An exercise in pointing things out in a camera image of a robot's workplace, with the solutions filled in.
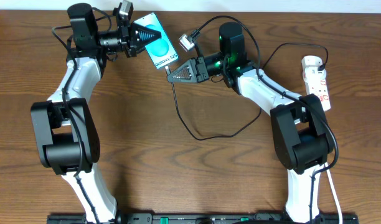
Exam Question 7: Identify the Galaxy S25 smartphone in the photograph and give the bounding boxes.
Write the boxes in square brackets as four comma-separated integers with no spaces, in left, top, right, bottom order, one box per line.
[134,12,179,69]

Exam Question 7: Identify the black USB charging cable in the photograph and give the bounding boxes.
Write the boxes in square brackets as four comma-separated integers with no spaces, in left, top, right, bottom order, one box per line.
[164,42,329,141]

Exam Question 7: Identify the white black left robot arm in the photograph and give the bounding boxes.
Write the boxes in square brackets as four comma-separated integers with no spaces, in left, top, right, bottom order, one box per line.
[31,1,161,223]

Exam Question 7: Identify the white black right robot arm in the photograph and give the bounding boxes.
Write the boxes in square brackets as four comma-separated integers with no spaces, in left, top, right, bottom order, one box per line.
[166,18,338,223]

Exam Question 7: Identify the white USB charger adapter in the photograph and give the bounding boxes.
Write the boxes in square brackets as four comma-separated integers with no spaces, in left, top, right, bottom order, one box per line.
[301,55,327,83]

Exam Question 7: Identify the white power strip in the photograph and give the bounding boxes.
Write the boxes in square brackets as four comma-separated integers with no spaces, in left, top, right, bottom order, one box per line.
[304,78,331,111]

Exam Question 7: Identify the white power strip cord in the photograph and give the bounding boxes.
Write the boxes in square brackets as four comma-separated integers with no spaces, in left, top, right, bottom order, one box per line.
[324,161,344,224]

